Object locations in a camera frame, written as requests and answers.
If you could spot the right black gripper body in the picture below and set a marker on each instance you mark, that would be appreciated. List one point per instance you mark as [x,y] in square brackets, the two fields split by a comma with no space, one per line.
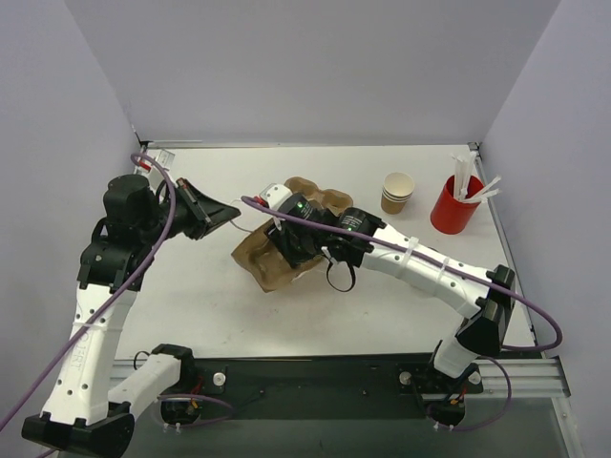
[284,245]

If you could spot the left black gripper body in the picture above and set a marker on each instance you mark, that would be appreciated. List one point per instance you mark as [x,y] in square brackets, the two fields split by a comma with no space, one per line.
[195,206]

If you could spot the brown paper bag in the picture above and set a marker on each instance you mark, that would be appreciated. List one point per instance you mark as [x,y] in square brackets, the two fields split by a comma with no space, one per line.
[259,256]

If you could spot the stack of paper cups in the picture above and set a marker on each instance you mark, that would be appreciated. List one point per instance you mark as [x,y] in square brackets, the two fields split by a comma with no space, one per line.
[396,191]

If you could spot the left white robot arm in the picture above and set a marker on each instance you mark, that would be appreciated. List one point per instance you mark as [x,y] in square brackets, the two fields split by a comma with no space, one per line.
[83,414]

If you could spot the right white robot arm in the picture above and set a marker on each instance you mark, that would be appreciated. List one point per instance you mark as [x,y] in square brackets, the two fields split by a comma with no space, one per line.
[472,292]

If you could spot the brown cardboard cup carrier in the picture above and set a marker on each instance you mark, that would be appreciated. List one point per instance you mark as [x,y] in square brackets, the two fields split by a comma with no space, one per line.
[333,200]

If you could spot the red cylindrical straw holder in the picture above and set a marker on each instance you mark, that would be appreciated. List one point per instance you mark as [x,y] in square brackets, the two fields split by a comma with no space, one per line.
[449,215]

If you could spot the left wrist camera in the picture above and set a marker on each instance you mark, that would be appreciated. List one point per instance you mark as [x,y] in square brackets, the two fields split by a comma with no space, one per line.
[162,157]

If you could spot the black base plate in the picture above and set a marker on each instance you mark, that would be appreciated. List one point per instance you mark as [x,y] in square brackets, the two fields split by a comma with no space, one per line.
[351,387]

